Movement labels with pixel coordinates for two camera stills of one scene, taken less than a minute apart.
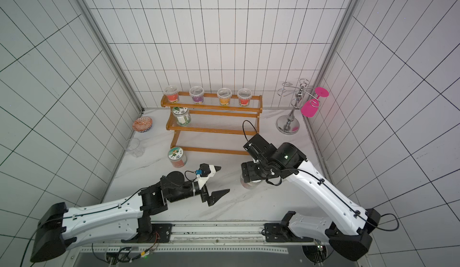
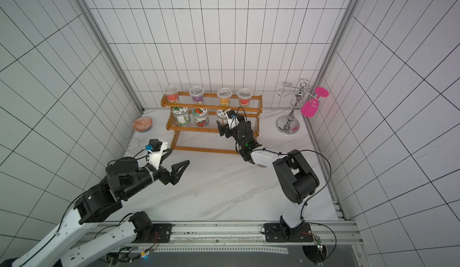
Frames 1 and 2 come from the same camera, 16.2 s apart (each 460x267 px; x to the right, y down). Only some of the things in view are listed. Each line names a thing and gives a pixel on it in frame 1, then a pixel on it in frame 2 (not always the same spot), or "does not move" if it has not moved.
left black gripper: (215, 196) to (166, 178)
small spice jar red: (244, 95) does not move
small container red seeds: (172, 94) does not move
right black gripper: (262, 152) to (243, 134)
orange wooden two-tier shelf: (219, 123) does not move
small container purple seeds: (197, 93) does not move
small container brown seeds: (224, 94) does not move
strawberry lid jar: (251, 185) to (200, 117)
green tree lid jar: (182, 114) does not move
